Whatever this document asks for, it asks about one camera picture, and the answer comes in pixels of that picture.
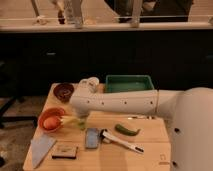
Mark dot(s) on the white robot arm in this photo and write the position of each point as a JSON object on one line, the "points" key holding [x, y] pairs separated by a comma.
{"points": [[191, 112]]}

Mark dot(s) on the white paper cup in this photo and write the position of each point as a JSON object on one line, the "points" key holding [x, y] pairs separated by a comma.
{"points": [[93, 83]]}

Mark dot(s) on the green plastic cup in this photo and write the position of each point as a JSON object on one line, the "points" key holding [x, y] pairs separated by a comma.
{"points": [[81, 125]]}

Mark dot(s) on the green plastic tray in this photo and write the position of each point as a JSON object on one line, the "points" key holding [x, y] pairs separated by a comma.
{"points": [[125, 83]]}

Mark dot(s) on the small metal utensil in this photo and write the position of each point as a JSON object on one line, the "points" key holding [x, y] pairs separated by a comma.
{"points": [[141, 117]]}

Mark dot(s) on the dark red bowl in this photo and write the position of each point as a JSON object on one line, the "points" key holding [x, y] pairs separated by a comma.
{"points": [[63, 92]]}

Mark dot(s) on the blue sponge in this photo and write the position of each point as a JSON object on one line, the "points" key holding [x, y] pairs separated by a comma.
{"points": [[92, 138]]}

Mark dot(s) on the orange bowl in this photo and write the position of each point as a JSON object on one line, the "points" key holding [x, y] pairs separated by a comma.
{"points": [[49, 113]]}

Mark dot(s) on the orange fruit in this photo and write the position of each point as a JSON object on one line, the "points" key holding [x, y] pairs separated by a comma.
{"points": [[52, 123]]}

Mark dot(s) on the small flat box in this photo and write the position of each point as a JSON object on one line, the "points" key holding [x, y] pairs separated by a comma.
{"points": [[62, 151]]}

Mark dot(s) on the grey folded cloth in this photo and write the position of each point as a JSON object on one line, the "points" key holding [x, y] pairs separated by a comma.
{"points": [[40, 147]]}

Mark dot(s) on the white handled brush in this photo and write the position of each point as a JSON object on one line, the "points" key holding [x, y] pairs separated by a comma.
{"points": [[106, 135]]}

